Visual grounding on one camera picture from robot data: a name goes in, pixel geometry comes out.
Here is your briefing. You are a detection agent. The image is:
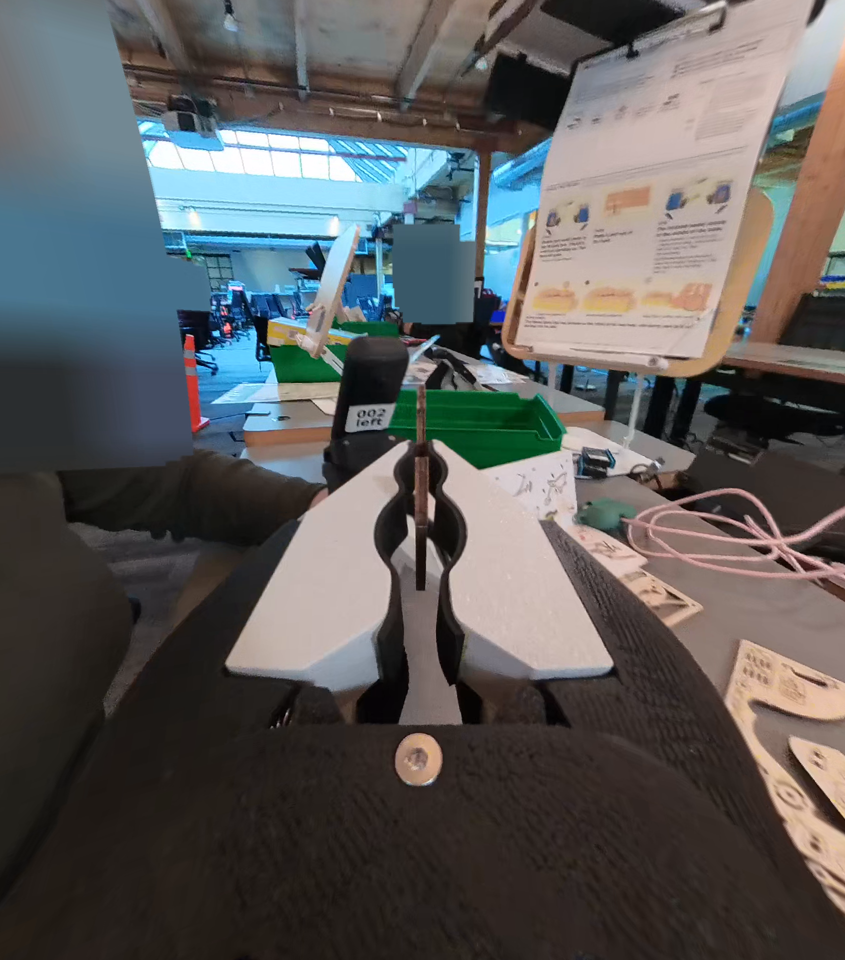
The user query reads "black ceiling box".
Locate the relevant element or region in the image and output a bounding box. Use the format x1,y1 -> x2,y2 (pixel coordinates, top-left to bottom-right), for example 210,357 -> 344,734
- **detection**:
482,51 -> 575,132

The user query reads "white clipboard stand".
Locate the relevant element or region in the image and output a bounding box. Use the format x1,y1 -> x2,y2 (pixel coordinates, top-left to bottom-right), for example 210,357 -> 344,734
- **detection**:
619,366 -> 654,451

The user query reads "wooden support post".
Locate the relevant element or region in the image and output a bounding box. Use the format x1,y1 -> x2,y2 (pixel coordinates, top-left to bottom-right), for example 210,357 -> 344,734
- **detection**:
748,0 -> 845,348

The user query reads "row of black office chairs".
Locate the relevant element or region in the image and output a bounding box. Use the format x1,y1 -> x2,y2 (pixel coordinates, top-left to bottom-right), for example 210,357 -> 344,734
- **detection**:
208,287 -> 304,354

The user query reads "white instruction booklet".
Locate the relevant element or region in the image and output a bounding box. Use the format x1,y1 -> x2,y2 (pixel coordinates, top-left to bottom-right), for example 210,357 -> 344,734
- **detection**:
484,450 -> 650,580

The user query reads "pale round-cornered clipboard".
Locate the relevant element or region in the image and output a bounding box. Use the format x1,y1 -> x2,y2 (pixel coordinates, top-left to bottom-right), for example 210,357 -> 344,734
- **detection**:
306,223 -> 362,354

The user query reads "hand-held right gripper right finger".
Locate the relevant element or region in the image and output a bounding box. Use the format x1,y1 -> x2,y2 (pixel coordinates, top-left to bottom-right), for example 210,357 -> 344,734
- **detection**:
428,438 -> 615,725

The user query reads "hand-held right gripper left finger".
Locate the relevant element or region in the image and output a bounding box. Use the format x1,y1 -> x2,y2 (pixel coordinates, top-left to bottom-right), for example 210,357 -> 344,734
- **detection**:
226,438 -> 419,723

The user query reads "black computer monitor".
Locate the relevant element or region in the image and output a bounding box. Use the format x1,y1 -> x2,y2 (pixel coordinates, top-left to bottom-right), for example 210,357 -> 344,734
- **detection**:
777,292 -> 845,357

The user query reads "teal rounded rubber object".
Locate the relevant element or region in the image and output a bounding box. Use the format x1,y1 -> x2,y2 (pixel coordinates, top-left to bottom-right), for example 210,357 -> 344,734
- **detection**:
574,498 -> 638,536

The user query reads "green plastic bin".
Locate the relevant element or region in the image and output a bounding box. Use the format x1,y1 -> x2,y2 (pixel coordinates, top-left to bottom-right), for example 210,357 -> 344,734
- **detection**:
391,388 -> 568,471
268,318 -> 403,384

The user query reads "person's dark clothing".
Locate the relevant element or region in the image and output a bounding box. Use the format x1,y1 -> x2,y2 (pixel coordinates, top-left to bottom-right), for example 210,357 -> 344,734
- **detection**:
0,471 -> 135,946

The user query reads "ceiling projector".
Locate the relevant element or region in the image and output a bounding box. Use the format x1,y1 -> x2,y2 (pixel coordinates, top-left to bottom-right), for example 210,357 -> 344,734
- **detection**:
160,93 -> 226,153

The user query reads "printed instruction sheet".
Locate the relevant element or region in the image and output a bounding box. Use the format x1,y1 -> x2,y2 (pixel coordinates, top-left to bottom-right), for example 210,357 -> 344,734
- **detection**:
523,0 -> 817,361

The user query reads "wooden model part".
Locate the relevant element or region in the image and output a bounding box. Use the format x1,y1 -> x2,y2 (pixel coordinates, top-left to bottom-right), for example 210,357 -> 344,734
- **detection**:
413,384 -> 433,592

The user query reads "pink cable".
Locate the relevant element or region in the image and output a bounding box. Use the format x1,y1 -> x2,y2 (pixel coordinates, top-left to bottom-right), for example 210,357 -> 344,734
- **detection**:
621,487 -> 845,595

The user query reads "orange traffic cone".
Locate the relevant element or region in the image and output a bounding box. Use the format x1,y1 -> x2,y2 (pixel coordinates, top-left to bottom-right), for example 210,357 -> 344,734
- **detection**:
181,333 -> 211,435

